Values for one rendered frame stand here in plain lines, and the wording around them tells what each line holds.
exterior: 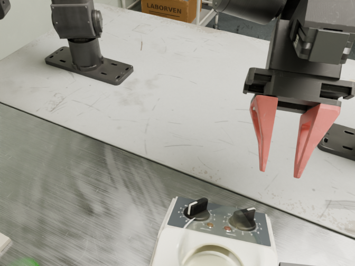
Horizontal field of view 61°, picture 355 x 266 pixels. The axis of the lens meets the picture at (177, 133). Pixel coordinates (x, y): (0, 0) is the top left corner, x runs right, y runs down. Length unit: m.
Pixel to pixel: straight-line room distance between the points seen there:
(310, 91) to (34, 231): 0.38
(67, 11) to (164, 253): 0.46
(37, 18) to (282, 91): 1.80
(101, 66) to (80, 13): 0.14
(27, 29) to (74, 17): 1.35
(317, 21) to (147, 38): 0.61
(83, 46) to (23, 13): 1.29
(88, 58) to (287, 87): 0.47
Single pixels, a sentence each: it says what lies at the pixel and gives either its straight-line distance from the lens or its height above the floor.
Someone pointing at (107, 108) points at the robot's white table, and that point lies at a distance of 0.60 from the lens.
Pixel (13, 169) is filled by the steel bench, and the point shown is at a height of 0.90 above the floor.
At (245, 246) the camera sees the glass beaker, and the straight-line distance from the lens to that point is 0.27.
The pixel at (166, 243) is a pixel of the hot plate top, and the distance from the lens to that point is 0.33.
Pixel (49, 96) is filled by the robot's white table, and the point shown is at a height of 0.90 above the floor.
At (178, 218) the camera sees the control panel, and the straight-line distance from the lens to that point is 0.37.
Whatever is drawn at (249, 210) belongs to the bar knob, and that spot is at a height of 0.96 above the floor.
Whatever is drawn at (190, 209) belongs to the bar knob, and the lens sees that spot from 0.37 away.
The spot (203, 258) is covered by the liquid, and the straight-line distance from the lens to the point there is 0.29.
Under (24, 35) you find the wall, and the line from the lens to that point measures 1.96.
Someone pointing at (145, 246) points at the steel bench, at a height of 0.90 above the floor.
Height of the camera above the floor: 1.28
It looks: 45 degrees down
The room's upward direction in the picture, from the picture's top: 1 degrees clockwise
